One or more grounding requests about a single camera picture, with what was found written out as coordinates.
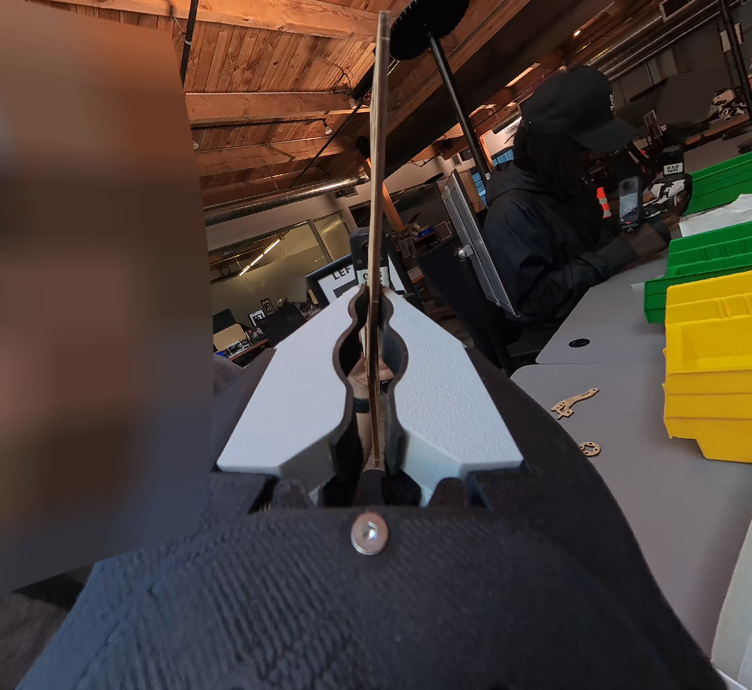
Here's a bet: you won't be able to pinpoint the plywood parts sheet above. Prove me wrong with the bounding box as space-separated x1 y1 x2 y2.
363 10 394 471

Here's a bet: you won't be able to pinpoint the green plastic bin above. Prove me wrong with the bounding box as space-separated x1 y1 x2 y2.
683 151 752 216
642 231 752 325

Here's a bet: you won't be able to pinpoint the nested yellow plastic bins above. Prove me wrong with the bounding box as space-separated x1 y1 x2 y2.
662 269 752 463

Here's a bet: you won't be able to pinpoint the white crumpled paper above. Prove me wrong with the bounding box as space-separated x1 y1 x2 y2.
677 192 752 240

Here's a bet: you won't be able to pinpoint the curved wooden part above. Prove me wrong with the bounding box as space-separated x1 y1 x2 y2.
550 386 602 421

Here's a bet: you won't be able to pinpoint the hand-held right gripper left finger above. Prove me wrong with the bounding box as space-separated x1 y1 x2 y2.
216 285 369 505

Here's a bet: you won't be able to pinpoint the framed marker sign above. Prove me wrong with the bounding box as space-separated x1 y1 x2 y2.
304 263 407 308

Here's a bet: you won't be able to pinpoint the person's left hand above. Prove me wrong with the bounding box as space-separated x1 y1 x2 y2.
349 348 397 401

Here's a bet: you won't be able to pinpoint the silver ceiling duct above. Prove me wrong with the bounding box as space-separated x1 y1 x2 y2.
202 173 368 228

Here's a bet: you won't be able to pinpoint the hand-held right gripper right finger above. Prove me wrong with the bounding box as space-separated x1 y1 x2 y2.
382 287 525 507

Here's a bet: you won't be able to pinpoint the grey metal panel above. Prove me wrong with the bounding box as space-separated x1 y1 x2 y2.
439 169 519 316

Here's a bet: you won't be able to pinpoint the white cardboard tray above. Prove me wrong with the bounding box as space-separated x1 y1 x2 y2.
710 536 752 690

